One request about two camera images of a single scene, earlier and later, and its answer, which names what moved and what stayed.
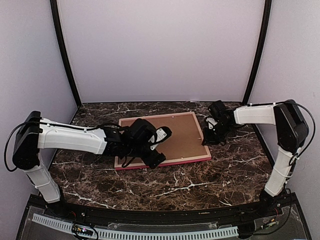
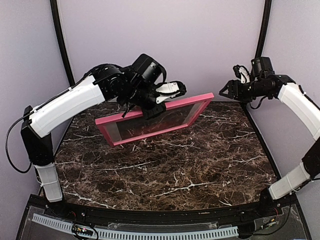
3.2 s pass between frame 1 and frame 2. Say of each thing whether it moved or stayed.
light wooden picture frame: moved
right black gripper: moved
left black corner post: stayed
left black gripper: moved
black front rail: stayed
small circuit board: stayed
